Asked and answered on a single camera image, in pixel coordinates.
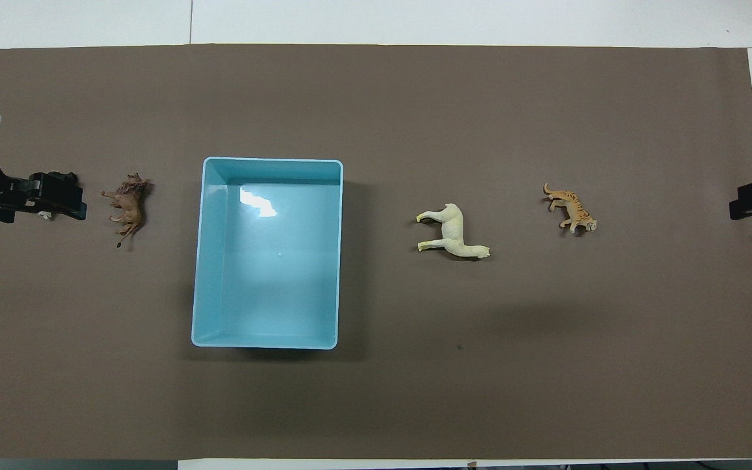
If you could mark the black white panda toy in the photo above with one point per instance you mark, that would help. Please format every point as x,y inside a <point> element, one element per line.
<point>66,176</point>

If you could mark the brown lion toy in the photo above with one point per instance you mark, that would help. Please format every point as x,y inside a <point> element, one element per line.
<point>129,205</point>

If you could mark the orange striped tiger toy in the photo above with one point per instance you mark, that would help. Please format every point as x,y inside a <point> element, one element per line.
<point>575,210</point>

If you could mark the cream white horse toy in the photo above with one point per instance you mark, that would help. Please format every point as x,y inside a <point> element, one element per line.
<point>453,228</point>

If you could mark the light blue storage box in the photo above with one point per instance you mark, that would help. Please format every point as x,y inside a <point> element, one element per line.
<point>265,274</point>

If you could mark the brown paper table mat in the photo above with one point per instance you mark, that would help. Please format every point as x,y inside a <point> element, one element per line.
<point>415,98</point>

